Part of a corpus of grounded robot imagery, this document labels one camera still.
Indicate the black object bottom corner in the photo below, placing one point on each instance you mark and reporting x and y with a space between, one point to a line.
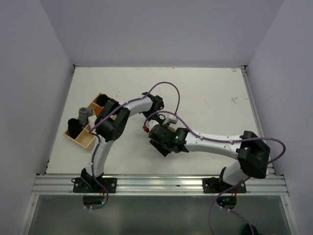
249 230

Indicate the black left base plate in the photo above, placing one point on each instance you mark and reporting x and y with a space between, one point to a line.
80 186

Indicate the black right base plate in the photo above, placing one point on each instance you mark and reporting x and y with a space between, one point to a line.
216 185

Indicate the olive and cream underwear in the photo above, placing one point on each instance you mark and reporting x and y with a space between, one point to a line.
170 128

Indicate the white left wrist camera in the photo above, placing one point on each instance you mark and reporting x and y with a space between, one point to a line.
171 119

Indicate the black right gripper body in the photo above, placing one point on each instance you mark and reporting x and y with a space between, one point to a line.
162 147

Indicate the aluminium front rail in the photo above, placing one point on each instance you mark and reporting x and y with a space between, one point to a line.
63 184

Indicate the grey striped rolled cloth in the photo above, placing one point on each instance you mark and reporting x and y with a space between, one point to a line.
83 115

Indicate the black rolled cloth near compartment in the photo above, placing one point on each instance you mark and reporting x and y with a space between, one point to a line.
74 128

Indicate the wooden divided organizer box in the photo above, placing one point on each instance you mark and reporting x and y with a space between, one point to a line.
85 139

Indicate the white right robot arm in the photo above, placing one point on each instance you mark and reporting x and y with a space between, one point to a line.
250 153

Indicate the orange rolled cloth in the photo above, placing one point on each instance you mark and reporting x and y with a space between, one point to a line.
98 110

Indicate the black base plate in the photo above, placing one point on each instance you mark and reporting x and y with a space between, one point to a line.
216 185
80 186

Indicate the black rolled cloth far compartment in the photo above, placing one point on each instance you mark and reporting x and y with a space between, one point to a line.
102 100

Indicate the white rolled cloth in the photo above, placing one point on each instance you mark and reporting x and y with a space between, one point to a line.
92 120

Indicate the black rolled cloth compartment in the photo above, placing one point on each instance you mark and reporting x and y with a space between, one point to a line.
74 128
102 100

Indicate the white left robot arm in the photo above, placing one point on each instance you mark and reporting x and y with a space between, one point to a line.
110 125

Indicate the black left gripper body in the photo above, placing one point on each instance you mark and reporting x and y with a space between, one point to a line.
147 113

